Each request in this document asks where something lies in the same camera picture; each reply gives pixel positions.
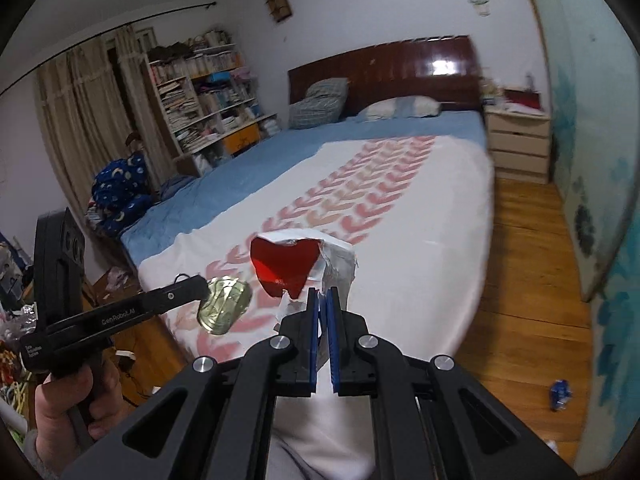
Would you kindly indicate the red and silver foil wrapper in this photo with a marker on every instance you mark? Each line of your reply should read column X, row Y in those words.
column 285, row 265

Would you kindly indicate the blue bedsheet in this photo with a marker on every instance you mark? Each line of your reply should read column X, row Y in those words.
column 280, row 160

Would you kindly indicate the red box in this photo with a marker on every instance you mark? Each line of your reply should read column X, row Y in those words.
column 525, row 99

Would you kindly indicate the beige curtains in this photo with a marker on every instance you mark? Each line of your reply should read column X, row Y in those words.
column 85, row 115

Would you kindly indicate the blue star-printed cloth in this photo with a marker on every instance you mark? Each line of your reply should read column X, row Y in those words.
column 120, row 190

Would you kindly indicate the gold metal can lid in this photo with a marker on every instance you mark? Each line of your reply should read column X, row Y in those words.
column 222, row 307

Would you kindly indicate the dark wooden headboard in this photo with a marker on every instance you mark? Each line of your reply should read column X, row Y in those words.
column 400, row 67

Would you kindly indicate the person's left hand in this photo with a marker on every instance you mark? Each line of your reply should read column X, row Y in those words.
column 55, row 410

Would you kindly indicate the white blanket with red pattern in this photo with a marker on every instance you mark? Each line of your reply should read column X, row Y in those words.
column 400, row 220

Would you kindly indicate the white bookshelf with books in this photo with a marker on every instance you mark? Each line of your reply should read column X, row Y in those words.
column 210, row 95

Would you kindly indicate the crumpled paper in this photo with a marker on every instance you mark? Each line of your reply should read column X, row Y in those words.
column 116, row 279

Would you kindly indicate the blue and white pillow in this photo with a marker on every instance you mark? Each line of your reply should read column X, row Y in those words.
column 400, row 107

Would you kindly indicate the light wooden nightstand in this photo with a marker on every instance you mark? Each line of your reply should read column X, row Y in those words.
column 517, row 142

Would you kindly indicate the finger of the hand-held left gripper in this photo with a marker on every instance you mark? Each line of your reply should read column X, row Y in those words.
column 177, row 294

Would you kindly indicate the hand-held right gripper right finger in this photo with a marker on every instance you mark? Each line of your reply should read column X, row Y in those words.
column 332, row 345

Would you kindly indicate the grey checked pillow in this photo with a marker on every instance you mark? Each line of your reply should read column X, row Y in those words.
column 320, row 102

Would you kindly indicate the blue wrapper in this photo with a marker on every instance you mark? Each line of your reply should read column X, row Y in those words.
column 561, row 395

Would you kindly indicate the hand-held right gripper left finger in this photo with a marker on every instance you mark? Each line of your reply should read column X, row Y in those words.
column 313, row 340

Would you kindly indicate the black curtain rod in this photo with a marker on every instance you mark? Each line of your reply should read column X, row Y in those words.
column 100, row 35

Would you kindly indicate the person's left forearm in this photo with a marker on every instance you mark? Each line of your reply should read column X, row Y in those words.
column 42, row 460

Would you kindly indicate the pile of colourful clutter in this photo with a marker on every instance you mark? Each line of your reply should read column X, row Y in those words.
column 11, row 340

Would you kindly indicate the wooden wall ornament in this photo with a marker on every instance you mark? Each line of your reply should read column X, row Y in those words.
column 278, row 4

